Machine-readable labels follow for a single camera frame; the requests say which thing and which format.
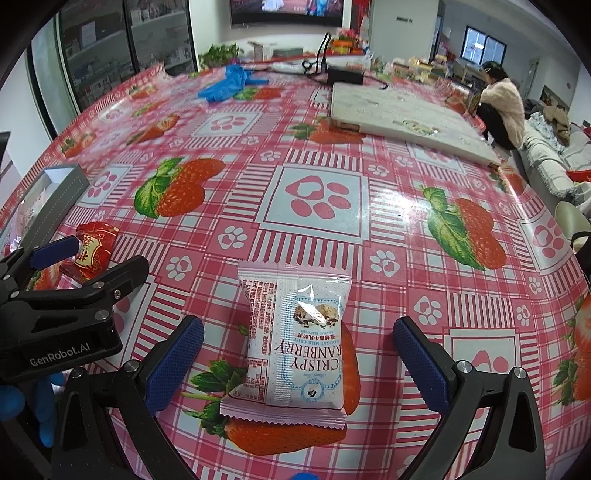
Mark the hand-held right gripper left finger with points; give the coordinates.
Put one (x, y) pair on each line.
(178, 364)

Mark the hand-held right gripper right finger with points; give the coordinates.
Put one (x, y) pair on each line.
(420, 364)

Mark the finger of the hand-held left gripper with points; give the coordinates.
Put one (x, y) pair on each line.
(124, 274)
(55, 251)

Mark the red gold snack packet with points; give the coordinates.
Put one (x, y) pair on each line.
(94, 249)

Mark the white box with grey rim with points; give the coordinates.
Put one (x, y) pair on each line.
(60, 194)

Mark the pink white snack packet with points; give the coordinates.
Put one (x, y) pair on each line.
(295, 350)

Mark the person's left hand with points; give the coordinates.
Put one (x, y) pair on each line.
(46, 415)

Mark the dark clothes pile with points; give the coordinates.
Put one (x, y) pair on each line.
(581, 244)

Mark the pink strawberry tablecloth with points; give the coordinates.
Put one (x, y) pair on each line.
(277, 138)

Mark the beige armchair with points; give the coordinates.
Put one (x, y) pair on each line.
(570, 217)

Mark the glass door cabinet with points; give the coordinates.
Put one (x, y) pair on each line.
(115, 46)

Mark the crumpled blue disposable gloves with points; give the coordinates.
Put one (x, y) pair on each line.
(226, 83)

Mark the green potted plant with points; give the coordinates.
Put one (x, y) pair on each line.
(219, 54)

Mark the grey sofa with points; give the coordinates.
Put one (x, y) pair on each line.
(549, 161)

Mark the red cloth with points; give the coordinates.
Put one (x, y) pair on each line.
(579, 176)

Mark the white folding board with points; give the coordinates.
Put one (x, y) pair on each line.
(406, 115)

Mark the small white carton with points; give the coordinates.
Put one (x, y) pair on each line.
(261, 50)

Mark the cluttered side table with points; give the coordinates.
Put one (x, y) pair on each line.
(429, 74)

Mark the black power adapter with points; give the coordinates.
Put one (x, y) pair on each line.
(346, 76)

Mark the red potted flowers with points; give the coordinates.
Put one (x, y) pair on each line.
(348, 41)

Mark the window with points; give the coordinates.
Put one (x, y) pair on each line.
(485, 44)

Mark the wall television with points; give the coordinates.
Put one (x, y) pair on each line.
(286, 11)

